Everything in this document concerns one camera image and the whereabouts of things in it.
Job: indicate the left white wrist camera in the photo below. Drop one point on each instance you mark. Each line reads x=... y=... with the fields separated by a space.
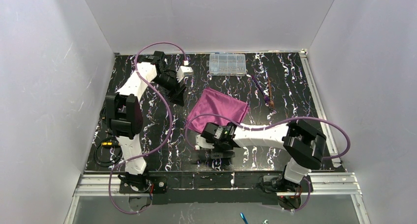
x=184 y=72

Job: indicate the blue tool handle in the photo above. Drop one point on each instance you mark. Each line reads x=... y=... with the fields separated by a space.
x=243 y=218

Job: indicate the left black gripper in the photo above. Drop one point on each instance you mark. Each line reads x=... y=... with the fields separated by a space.
x=175 y=88

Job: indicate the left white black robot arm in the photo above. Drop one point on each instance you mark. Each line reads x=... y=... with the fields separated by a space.
x=124 y=114

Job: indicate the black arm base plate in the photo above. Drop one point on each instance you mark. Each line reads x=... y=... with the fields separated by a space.
x=215 y=187

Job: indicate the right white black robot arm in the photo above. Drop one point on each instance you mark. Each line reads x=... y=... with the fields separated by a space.
x=304 y=143

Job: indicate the aluminium frame rail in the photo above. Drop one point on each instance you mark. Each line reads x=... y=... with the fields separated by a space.
x=278 y=85

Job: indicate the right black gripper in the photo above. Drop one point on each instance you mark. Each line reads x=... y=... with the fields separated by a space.
x=214 y=149

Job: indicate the purple cloth napkin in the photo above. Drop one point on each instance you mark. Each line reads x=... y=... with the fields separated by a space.
x=216 y=107

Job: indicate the purple handled utensil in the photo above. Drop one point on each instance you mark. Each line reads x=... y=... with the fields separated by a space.
x=266 y=98

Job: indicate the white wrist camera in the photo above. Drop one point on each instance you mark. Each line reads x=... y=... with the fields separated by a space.
x=184 y=72
x=201 y=143

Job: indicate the black coiled cable yellow plug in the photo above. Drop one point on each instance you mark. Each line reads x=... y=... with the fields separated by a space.
x=106 y=150

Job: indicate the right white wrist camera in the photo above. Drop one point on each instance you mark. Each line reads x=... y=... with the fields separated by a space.
x=201 y=143

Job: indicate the clear plastic compartment box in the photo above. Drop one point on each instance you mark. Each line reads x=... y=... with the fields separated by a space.
x=227 y=65

